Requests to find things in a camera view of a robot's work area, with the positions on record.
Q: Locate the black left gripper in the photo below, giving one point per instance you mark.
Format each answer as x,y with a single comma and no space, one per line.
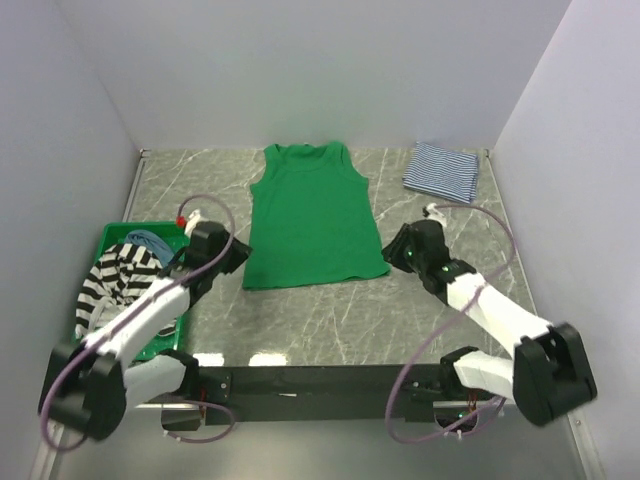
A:
240,253

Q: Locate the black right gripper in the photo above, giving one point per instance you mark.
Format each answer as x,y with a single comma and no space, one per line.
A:
392,252

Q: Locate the blue white striped tank top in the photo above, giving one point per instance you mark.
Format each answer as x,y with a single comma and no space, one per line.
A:
447,174

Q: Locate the green garment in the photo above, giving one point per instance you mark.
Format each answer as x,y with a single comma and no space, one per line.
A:
312,222

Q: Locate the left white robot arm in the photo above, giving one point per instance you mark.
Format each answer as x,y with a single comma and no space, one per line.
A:
90,386

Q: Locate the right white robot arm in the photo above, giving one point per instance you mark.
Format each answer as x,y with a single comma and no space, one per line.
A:
546,372

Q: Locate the grey blue garment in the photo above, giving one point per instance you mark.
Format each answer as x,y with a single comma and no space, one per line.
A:
152,242

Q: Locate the black white striped garment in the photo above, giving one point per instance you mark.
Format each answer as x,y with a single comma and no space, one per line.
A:
120,276

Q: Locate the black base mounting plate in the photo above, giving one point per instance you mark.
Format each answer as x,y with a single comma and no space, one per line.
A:
301,393

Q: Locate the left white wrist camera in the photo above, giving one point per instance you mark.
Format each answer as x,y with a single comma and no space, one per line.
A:
189,223

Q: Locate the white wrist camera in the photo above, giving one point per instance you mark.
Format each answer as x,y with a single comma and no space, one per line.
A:
432,213
189,223

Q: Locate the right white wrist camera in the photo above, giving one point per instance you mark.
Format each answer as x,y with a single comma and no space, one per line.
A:
432,213

